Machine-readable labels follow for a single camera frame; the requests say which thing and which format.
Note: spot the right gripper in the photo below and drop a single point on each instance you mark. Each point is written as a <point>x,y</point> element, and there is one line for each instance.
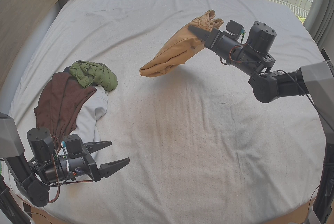
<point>221,44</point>

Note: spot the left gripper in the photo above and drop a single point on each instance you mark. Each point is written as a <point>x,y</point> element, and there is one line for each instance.
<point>81,164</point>

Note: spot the tan shorts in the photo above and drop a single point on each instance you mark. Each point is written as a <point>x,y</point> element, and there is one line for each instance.
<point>180,48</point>

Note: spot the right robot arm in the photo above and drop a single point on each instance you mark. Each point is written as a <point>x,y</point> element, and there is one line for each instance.
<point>287,79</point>

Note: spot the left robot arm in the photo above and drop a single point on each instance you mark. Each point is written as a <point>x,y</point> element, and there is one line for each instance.
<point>39,144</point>

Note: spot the bed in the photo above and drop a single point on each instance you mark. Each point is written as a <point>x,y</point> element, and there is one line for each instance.
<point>182,126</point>

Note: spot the pale grey garment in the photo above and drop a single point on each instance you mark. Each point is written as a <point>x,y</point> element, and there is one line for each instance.
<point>94,113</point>

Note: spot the brown garment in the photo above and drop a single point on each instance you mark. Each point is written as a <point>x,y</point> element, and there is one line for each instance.
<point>60,105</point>

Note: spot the green garment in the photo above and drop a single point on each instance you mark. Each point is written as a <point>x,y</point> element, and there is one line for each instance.
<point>91,74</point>

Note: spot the dark grey garment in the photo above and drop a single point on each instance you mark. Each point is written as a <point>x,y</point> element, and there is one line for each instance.
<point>67,70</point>

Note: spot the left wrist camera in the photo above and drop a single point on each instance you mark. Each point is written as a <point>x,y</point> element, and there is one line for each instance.
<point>73,146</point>

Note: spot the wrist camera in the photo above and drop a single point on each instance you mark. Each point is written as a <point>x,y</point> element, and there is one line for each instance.
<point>73,146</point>
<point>234,27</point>

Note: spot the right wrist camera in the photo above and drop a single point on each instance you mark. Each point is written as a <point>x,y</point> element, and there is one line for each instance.
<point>234,27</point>

